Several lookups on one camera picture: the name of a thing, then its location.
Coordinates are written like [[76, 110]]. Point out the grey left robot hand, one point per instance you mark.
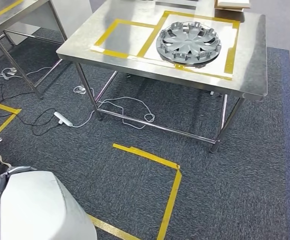
[[1, 184]]

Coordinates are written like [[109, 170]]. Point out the white plastic shell part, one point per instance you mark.
[[40, 208]]

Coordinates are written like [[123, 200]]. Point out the stainless steel workbench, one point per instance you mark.
[[248, 49]]

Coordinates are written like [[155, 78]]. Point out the white power strip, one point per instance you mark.
[[63, 119]]

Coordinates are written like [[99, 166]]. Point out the stainless steel side table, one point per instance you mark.
[[10, 16]]

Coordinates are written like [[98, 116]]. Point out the yellow tape strip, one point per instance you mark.
[[2, 11]]

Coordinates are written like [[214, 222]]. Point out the grey wheel hubcap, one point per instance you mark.
[[189, 41]]

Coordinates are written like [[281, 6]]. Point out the brown cardboard box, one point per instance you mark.
[[229, 10]]

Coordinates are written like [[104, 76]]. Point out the white box lid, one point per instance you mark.
[[235, 2]]

